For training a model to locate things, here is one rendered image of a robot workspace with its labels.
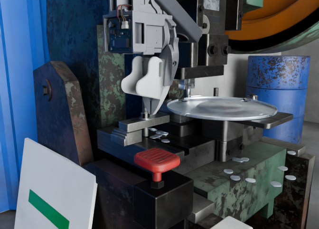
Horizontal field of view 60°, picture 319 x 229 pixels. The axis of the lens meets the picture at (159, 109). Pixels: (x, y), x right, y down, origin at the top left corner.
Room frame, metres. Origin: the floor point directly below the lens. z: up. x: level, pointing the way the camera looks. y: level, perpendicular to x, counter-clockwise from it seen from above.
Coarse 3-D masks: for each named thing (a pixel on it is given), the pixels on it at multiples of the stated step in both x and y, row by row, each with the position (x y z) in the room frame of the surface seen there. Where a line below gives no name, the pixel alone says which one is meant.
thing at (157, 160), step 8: (144, 152) 0.46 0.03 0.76; (152, 152) 0.46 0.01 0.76; (160, 152) 0.46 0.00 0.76; (168, 152) 0.46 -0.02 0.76; (136, 160) 0.43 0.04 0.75; (144, 160) 0.42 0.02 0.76; (152, 160) 0.42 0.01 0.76; (160, 160) 0.42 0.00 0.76; (168, 160) 0.42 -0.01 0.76; (176, 160) 0.43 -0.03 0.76; (152, 168) 0.41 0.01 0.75; (160, 168) 0.40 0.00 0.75; (168, 168) 0.41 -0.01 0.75; (152, 176) 0.44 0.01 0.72; (160, 176) 0.44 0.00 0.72
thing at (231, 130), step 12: (204, 120) 0.72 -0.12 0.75; (216, 120) 0.69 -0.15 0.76; (252, 120) 0.60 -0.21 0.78; (264, 120) 0.60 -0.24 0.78; (276, 120) 0.60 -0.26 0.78; (288, 120) 0.64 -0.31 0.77; (204, 132) 0.72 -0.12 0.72; (216, 132) 0.69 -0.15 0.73; (228, 132) 0.68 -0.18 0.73; (240, 132) 0.72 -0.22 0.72; (216, 144) 0.69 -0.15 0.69; (228, 144) 0.68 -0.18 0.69; (240, 144) 0.72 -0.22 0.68; (216, 156) 0.69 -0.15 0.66; (228, 156) 0.69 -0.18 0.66
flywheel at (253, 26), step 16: (272, 0) 1.03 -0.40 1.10; (288, 0) 0.99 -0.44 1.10; (304, 0) 0.92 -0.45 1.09; (256, 16) 1.07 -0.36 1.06; (272, 16) 0.99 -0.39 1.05; (288, 16) 0.95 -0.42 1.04; (304, 16) 0.91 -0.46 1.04; (240, 32) 1.08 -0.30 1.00; (256, 32) 1.03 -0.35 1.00; (272, 32) 0.99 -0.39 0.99; (288, 32) 1.00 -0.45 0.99
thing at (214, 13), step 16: (208, 0) 0.76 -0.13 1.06; (224, 0) 0.81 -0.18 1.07; (208, 16) 0.77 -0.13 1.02; (224, 16) 0.82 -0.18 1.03; (208, 32) 0.77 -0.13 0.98; (224, 32) 0.82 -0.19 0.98; (192, 48) 0.73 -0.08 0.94; (208, 48) 0.72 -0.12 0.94; (224, 48) 0.76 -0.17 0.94; (192, 64) 0.73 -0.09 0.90; (208, 64) 0.72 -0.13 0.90; (224, 64) 0.77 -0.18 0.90
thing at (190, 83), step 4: (180, 80) 0.82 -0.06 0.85; (184, 80) 0.81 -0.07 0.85; (188, 80) 0.81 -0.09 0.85; (192, 80) 0.82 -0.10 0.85; (180, 84) 0.82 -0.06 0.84; (184, 84) 0.81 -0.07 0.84; (188, 84) 0.81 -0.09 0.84; (192, 84) 0.82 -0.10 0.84; (180, 88) 0.82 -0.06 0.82; (184, 88) 0.81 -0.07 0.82; (188, 88) 0.81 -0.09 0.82; (192, 88) 0.82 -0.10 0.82
